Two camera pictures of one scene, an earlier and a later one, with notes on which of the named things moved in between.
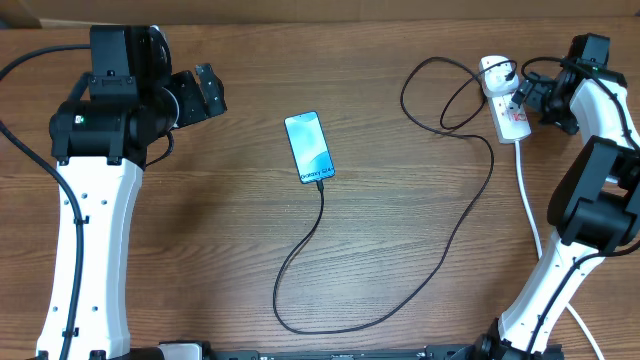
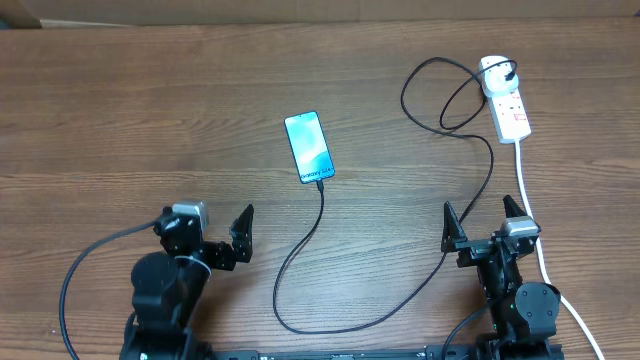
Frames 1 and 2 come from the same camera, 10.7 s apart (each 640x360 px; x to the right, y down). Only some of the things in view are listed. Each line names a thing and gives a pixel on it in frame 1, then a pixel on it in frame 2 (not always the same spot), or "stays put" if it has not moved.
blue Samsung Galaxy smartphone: [309, 147] stays put
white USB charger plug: [494, 81] stays put
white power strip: [509, 119] stays put
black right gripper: [532, 93] -> [472, 249]
